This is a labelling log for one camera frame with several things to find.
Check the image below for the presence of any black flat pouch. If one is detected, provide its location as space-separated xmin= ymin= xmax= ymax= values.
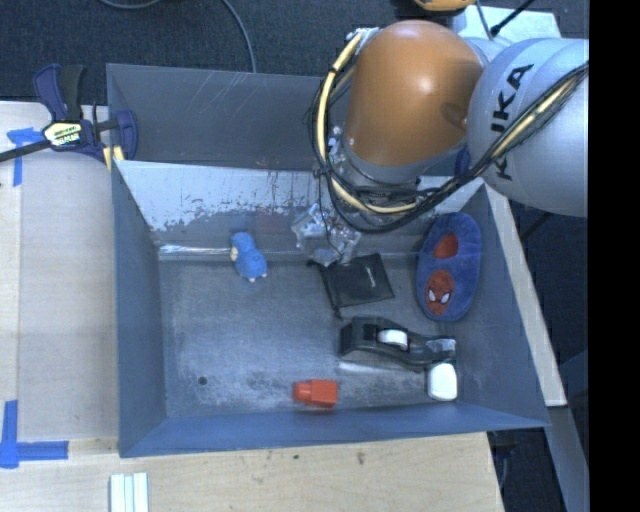
xmin=318 ymin=252 xmax=396 ymax=321

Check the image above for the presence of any blue toy animal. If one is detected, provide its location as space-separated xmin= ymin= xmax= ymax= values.
xmin=229 ymin=230 xmax=269 ymax=284

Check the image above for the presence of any black tape dispenser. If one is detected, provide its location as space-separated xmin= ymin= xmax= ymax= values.
xmin=338 ymin=315 xmax=458 ymax=374

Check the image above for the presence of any grey metal bin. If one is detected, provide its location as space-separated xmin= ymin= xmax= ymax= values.
xmin=105 ymin=62 xmax=552 ymax=459

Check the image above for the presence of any blue slipper with red face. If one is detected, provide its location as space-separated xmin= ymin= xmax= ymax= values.
xmin=414 ymin=211 xmax=484 ymax=323

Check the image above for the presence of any red plastic toy block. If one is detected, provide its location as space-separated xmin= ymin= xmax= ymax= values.
xmin=292 ymin=378 xmax=341 ymax=410

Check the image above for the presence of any white rounded block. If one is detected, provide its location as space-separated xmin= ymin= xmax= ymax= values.
xmin=426 ymin=361 xmax=459 ymax=403

